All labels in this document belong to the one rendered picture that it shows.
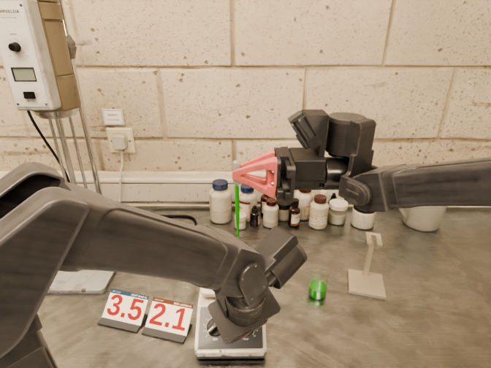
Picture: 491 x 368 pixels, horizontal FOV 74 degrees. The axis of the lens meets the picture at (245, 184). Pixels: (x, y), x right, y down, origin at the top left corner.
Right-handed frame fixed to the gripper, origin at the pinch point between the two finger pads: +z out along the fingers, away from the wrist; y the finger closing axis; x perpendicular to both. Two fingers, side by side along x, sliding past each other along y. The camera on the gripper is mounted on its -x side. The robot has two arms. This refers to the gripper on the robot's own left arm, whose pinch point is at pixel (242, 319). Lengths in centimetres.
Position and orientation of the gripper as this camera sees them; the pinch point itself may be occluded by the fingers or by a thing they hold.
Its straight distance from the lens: 64.5
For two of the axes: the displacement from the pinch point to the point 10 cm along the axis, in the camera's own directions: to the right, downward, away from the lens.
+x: 5.0, 7.3, -4.7
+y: -8.7, 4.0, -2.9
